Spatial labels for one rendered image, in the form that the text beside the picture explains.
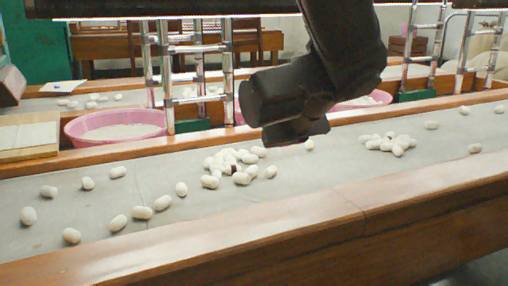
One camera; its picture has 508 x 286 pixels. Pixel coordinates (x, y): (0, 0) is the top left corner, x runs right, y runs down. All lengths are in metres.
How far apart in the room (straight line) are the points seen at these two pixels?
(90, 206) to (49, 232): 0.08
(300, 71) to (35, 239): 0.46
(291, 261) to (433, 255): 0.31
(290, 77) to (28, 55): 3.12
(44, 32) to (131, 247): 2.96
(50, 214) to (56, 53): 2.77
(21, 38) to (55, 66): 0.29
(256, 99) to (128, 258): 0.26
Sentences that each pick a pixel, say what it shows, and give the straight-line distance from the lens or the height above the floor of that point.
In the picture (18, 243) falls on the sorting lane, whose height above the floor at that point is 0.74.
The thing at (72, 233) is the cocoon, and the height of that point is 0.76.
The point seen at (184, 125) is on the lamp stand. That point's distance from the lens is 1.21.
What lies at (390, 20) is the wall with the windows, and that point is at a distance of 7.40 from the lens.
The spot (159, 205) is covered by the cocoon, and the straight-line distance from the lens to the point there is 0.67.
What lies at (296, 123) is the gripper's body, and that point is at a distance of 0.52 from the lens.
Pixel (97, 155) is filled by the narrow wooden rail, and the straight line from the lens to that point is 0.88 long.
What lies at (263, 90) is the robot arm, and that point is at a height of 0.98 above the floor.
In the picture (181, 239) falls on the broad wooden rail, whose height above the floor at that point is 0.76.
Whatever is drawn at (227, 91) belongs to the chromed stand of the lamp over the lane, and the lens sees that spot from 0.97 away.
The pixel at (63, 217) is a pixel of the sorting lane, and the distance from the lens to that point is 0.71.
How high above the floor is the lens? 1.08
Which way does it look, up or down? 21 degrees down
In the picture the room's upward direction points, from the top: straight up
